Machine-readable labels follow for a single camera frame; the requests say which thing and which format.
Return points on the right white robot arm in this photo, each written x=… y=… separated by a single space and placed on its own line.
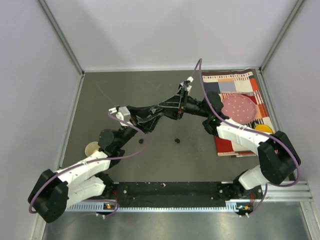
x=276 y=154

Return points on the yellow translucent cup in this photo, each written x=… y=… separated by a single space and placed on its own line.
x=263 y=128

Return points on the pink dotted plate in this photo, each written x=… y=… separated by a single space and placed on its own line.
x=239 y=107

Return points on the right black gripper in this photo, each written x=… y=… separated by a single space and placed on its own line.
x=175 y=103

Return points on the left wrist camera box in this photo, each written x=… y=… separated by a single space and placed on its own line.
x=121 y=114

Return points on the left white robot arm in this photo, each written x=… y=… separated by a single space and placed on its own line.
x=55 y=191

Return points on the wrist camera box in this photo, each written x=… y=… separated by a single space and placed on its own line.
x=121 y=114
x=186 y=84

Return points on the cream mug black handle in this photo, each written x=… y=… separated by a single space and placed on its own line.
x=91 y=148

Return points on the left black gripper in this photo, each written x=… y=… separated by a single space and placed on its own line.
x=145 y=123

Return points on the aluminium frame rail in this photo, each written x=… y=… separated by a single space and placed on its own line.
x=281 y=214

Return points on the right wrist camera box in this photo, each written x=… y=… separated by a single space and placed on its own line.
x=186 y=84

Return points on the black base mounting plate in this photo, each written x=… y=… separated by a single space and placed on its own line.
x=181 y=194

